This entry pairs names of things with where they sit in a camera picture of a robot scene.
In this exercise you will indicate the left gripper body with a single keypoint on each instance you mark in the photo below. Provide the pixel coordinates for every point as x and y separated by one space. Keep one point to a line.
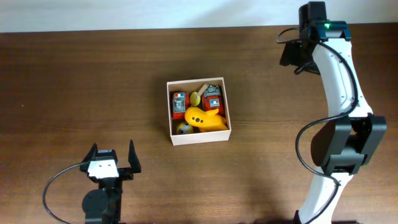
125 173

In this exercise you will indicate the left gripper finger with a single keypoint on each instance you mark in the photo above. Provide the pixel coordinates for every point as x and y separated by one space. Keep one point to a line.
91 155
133 159

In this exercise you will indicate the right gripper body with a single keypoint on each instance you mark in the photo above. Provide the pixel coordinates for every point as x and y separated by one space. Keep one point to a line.
306 57

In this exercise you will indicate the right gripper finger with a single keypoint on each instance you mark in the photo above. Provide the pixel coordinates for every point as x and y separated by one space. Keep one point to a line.
306 66
292 54

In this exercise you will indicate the yellow round toy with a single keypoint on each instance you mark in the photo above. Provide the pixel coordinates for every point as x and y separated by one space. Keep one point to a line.
184 128

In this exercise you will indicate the red toy car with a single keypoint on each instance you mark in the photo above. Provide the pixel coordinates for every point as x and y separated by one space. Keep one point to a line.
180 103

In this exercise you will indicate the orange rubber toy animal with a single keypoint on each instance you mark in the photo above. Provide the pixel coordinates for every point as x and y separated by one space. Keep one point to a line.
205 121

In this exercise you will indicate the red grey toy truck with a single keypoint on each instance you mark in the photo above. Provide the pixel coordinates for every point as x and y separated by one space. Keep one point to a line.
212 99

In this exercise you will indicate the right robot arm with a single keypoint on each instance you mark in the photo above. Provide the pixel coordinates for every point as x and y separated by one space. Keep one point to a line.
351 132

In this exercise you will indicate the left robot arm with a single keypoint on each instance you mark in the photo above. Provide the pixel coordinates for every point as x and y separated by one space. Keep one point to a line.
103 205

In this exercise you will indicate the white open cardboard box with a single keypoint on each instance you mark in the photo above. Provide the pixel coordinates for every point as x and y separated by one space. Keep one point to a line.
189 86

